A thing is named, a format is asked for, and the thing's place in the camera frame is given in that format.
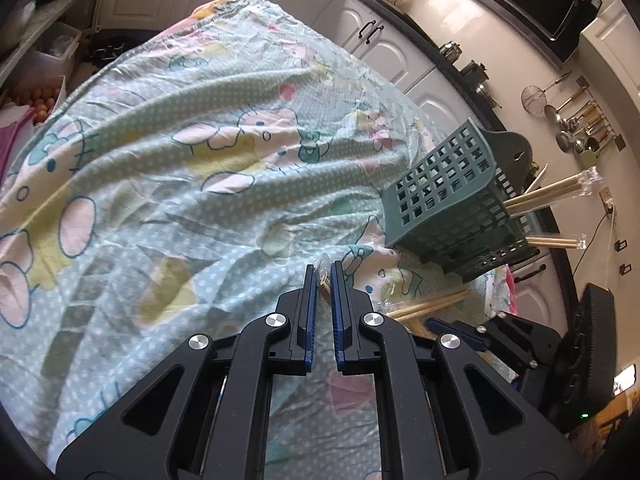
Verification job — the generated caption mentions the grey shelf unit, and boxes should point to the grey shelf unit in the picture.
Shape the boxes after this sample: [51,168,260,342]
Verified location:
[0,0,106,86]

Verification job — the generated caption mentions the black range hood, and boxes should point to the black range hood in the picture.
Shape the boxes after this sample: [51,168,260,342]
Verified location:
[455,0,603,66]

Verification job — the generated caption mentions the row of hanging ladles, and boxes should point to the row of hanging ladles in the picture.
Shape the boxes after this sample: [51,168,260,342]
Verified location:
[542,87,618,168]

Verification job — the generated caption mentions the black lidded pot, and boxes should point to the black lidded pot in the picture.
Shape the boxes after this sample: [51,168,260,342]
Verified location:
[460,60,488,86]

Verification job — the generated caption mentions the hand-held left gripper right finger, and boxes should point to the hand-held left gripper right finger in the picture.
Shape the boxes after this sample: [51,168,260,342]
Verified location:
[330,260,586,480]

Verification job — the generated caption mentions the clear plastic storage box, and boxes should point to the clear plastic storage box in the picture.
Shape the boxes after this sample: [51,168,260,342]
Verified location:
[30,20,83,81]

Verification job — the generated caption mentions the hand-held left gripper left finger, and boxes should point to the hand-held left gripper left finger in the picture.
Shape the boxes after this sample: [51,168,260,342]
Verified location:
[55,262,321,480]

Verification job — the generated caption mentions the wire mesh strainer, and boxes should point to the wire mesh strainer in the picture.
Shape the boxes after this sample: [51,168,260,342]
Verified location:
[521,72,571,111]

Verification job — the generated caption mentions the dark slippers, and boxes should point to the dark slippers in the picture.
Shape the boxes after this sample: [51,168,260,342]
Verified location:
[90,35,146,66]

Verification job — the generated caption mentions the black kitchen countertop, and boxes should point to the black kitchen countertop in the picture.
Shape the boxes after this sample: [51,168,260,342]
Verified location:
[295,0,581,321]

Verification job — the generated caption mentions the green plastic utensil basket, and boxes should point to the green plastic utensil basket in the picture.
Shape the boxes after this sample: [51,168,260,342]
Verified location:
[382,117,548,283]

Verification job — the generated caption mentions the bunch of chopsticks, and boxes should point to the bunch of chopsticks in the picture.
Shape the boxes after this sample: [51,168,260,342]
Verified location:
[377,162,601,321]

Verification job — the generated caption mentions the white upper kitchen cabinets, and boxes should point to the white upper kitchen cabinets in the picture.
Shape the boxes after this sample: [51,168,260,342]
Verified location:
[580,0,640,106]

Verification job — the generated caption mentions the cartoon cat printed tablecloth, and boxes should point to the cartoon cat printed tablecloth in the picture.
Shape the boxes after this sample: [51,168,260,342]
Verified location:
[0,0,516,466]

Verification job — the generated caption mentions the shallow steel pan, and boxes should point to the shallow steel pan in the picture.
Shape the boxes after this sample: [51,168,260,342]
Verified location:
[475,82,501,108]

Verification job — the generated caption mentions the pink blanket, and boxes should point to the pink blanket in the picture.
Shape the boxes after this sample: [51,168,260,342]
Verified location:
[500,265,518,321]

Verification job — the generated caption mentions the pink storage box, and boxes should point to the pink storage box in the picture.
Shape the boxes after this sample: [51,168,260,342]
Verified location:
[0,105,38,186]

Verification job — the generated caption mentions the white lower kitchen cabinets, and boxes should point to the white lower kitchen cabinets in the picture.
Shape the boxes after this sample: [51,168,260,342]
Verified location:
[97,0,576,331]

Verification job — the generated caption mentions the metal utensil rail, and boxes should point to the metal utensil rail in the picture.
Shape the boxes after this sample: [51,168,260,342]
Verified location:
[577,76,626,151]

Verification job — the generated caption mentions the box of brown eggs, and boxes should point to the box of brown eggs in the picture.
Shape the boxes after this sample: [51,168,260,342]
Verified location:
[0,77,68,126]

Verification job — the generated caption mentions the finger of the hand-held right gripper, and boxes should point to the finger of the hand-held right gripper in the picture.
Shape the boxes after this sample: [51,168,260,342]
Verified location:
[425,310,558,376]

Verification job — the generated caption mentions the black power cable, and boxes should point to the black power cable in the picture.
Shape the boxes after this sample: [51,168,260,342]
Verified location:
[570,205,613,286]

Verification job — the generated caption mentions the white kitchen cabinets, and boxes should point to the white kitchen cabinets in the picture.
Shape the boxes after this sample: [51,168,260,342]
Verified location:
[97,0,576,331]
[580,0,640,106]

